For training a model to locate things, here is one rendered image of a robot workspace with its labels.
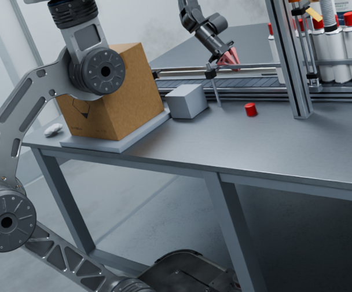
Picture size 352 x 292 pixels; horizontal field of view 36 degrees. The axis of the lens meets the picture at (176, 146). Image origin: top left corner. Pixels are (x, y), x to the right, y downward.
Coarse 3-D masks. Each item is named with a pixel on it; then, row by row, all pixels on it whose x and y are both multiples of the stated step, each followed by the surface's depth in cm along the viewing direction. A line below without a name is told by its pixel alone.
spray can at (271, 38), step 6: (270, 24) 172; (270, 30) 173; (270, 36) 174; (270, 42) 175; (276, 48) 174; (276, 54) 175; (276, 60) 177; (282, 72) 178; (282, 78) 179; (282, 84) 180
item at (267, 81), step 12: (168, 84) 220; (180, 84) 215; (192, 84) 211; (204, 84) 206; (216, 84) 202; (228, 84) 197; (240, 84) 193; (252, 84) 189; (264, 84) 186; (276, 84) 182; (324, 84) 169; (336, 84) 166; (348, 84) 163
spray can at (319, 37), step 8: (320, 24) 162; (312, 32) 165; (320, 32) 163; (320, 40) 164; (320, 48) 165; (320, 56) 166; (328, 56) 166; (320, 72) 170; (328, 72) 168; (328, 80) 169
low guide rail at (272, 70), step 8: (160, 72) 226; (168, 72) 223; (176, 72) 220; (184, 72) 217; (192, 72) 214; (200, 72) 211; (216, 72) 206; (224, 72) 203; (232, 72) 200; (240, 72) 198; (248, 72) 195; (256, 72) 193; (264, 72) 190; (272, 72) 188
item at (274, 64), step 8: (232, 64) 189; (240, 64) 186; (248, 64) 183; (256, 64) 181; (264, 64) 179; (272, 64) 177; (280, 64) 175; (304, 64) 169; (320, 64) 165; (328, 64) 163; (336, 64) 161
